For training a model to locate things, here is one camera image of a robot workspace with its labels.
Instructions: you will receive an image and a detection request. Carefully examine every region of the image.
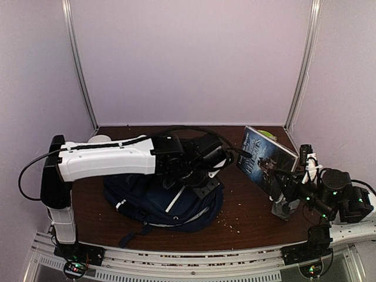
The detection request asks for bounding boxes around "grey zip pouch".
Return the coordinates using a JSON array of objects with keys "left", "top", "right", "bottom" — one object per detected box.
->
[{"left": 271, "top": 198, "right": 300, "bottom": 221}]

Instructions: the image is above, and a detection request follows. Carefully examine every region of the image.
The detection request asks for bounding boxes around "black notebook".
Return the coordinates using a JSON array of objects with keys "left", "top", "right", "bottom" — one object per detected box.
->
[{"left": 237, "top": 126, "right": 298, "bottom": 202}]

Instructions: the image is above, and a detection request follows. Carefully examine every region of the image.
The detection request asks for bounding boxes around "navy blue backpack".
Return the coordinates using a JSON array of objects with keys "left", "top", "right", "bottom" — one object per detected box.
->
[{"left": 103, "top": 174, "right": 224, "bottom": 248}]

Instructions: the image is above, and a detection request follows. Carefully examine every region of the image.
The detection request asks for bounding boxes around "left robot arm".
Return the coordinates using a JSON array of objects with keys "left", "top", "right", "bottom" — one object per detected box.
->
[{"left": 41, "top": 133, "right": 233, "bottom": 261}]

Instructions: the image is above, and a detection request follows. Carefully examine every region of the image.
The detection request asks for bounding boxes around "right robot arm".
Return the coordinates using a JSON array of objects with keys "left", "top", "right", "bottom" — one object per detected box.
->
[{"left": 274, "top": 168, "right": 375, "bottom": 265}]

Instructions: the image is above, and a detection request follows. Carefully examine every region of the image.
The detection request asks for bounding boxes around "green plate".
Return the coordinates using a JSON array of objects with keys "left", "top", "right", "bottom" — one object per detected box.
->
[{"left": 258, "top": 130, "right": 277, "bottom": 141}]

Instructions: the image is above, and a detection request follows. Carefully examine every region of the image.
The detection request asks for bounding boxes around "white patterned bowl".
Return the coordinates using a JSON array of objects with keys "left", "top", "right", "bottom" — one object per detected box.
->
[{"left": 88, "top": 135, "right": 112, "bottom": 143}]

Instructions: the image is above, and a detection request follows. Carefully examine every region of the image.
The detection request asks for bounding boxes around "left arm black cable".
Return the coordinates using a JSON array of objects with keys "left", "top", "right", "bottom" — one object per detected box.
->
[{"left": 18, "top": 125, "right": 250, "bottom": 202}]

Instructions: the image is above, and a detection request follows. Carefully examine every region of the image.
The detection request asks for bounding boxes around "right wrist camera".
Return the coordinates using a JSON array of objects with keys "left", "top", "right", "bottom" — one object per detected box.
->
[{"left": 300, "top": 144, "right": 320, "bottom": 184}]

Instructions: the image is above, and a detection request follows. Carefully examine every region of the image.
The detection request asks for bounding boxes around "front aluminium rail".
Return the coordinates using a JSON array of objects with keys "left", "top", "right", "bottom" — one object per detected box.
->
[{"left": 21, "top": 236, "right": 366, "bottom": 281}]

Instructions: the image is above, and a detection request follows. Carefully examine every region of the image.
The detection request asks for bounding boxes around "right aluminium frame post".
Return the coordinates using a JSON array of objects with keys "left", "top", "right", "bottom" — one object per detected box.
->
[{"left": 284, "top": 0, "right": 322, "bottom": 134}]

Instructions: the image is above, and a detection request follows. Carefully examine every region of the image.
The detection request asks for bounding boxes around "aluminium frame post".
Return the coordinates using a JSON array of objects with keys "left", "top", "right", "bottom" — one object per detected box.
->
[
  {"left": 284, "top": 0, "right": 322, "bottom": 134},
  {"left": 62, "top": 0, "right": 99, "bottom": 132}
]

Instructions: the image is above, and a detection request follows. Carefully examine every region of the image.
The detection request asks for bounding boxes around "left aluminium frame post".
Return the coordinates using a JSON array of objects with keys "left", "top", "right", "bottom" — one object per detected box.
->
[{"left": 62, "top": 0, "right": 99, "bottom": 132}]

